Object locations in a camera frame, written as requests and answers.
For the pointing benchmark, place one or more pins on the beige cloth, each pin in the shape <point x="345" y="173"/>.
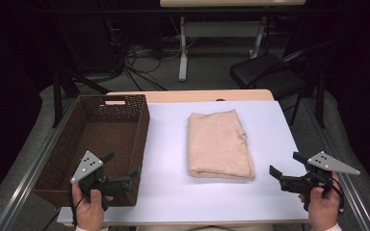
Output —
<point x="218" y="144"/>

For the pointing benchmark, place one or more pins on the person's right hand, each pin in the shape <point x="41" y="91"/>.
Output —
<point x="322" y="210"/>

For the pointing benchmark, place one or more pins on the white table sheet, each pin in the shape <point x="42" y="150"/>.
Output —
<point x="173" y="192"/>

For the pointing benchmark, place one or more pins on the brown woven basket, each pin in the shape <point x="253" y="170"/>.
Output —
<point x="109" y="128"/>

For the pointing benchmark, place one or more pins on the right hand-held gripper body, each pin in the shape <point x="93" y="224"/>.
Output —
<point x="314" y="179"/>

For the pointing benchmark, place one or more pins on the white-legged desk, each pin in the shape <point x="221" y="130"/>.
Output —
<point x="183" y="57"/>

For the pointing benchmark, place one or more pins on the aluminium frame rail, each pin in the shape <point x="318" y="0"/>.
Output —
<point x="29" y="173"/>
<point x="350" y="192"/>

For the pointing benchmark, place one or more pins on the person's left hand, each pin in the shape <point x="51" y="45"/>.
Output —
<point x="90" y="208"/>

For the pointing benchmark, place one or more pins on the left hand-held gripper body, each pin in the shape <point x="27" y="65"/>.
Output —
<point x="91" y="179"/>

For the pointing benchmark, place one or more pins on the black folding chair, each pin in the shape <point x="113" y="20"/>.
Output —
<point x="260" y="70"/>

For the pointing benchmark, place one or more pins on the black metal stand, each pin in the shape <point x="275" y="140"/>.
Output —
<point x="57" y="99"/>
<point x="320" y="106"/>

